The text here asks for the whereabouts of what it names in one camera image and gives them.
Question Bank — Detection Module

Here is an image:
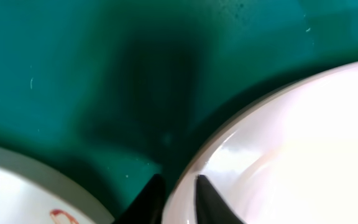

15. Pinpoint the blue plastic tray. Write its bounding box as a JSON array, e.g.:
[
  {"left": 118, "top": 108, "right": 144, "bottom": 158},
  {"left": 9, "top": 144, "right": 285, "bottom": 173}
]
[{"left": 0, "top": 0, "right": 358, "bottom": 217}]

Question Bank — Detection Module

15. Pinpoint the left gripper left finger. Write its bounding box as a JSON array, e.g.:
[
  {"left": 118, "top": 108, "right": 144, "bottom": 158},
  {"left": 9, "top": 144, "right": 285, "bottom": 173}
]
[{"left": 112, "top": 174, "right": 166, "bottom": 224}]

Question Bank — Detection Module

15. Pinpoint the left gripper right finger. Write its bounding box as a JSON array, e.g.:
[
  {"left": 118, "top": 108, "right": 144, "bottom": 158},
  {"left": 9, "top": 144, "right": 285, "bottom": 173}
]
[{"left": 195, "top": 175, "right": 244, "bottom": 224}]

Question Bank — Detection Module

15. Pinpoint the white plate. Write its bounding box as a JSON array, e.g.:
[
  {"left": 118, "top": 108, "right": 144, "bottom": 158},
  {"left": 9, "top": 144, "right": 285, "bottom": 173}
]
[
  {"left": 0, "top": 147, "right": 114, "bottom": 224},
  {"left": 162, "top": 62, "right": 358, "bottom": 224}
]

